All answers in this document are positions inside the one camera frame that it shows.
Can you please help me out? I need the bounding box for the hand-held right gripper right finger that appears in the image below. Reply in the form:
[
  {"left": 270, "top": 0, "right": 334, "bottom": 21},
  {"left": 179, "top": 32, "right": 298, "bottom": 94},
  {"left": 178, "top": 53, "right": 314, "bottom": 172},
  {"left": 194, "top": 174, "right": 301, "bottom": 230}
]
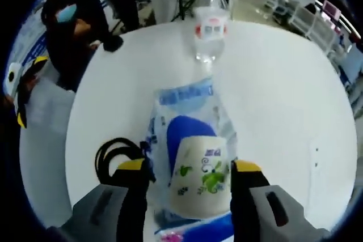
[{"left": 230, "top": 159, "right": 327, "bottom": 242}]

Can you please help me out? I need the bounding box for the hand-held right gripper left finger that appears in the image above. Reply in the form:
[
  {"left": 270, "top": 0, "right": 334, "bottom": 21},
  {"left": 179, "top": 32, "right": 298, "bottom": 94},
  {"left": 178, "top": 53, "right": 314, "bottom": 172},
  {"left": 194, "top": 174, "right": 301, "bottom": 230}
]
[{"left": 70, "top": 159, "right": 151, "bottom": 242}]

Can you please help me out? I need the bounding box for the black cable coil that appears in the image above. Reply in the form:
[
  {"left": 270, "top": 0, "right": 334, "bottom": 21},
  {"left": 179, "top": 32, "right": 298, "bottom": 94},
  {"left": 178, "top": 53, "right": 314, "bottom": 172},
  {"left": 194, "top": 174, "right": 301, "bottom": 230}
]
[{"left": 95, "top": 137, "right": 146, "bottom": 186}]

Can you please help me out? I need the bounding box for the white leaf-print paper roll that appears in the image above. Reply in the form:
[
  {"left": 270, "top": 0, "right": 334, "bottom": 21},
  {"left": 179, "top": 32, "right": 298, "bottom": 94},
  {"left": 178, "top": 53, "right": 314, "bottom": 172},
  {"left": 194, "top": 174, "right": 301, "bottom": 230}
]
[{"left": 169, "top": 136, "right": 231, "bottom": 220}]

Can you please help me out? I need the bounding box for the white plastic bag with print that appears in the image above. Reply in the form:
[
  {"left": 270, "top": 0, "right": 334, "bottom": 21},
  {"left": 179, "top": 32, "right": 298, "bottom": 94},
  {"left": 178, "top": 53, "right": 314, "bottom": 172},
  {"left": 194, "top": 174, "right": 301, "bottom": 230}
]
[{"left": 146, "top": 76, "right": 238, "bottom": 226}]

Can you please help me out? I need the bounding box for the clear water bottle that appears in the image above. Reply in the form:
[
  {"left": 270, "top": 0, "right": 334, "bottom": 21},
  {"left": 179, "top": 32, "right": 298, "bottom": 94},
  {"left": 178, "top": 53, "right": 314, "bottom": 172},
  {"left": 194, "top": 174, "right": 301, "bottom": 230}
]
[{"left": 193, "top": 0, "right": 231, "bottom": 65}]

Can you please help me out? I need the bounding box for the black rounded object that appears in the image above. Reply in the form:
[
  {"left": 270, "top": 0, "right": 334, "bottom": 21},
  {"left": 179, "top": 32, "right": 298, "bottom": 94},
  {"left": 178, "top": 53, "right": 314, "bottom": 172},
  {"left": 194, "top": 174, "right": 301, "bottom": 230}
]
[{"left": 103, "top": 35, "right": 125, "bottom": 53}]

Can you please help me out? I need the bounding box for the white table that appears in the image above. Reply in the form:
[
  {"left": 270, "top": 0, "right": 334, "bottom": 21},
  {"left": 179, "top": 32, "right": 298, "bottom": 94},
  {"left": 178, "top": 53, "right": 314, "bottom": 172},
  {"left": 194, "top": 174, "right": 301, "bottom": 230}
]
[{"left": 64, "top": 20, "right": 358, "bottom": 242}]

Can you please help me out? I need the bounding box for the pink-framed monitor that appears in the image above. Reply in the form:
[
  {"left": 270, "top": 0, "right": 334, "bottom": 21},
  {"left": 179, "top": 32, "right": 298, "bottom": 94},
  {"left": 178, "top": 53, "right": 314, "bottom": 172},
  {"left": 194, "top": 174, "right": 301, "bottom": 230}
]
[{"left": 322, "top": 0, "right": 341, "bottom": 21}]

